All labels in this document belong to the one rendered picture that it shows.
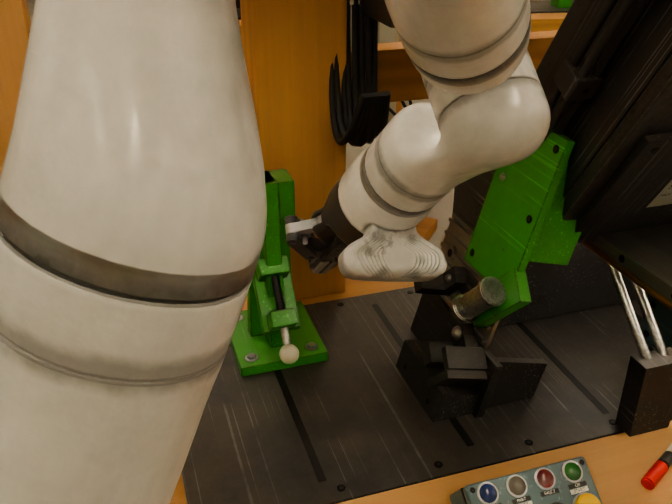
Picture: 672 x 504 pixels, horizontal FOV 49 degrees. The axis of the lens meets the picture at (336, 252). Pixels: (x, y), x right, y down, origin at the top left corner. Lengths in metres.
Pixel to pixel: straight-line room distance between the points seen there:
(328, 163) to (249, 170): 0.94
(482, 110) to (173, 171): 0.27
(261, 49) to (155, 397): 0.88
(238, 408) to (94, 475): 0.76
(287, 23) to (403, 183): 0.59
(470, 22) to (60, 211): 0.21
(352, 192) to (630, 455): 0.56
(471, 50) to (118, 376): 0.23
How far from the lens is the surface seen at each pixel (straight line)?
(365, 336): 1.16
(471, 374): 0.98
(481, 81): 0.42
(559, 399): 1.08
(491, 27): 0.37
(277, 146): 1.15
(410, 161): 0.53
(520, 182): 0.94
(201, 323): 0.25
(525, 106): 0.47
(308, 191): 1.19
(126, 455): 0.27
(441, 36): 0.37
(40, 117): 0.24
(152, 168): 0.23
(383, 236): 0.60
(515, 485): 0.87
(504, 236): 0.95
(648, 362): 1.00
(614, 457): 1.01
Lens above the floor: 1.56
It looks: 28 degrees down
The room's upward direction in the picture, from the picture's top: straight up
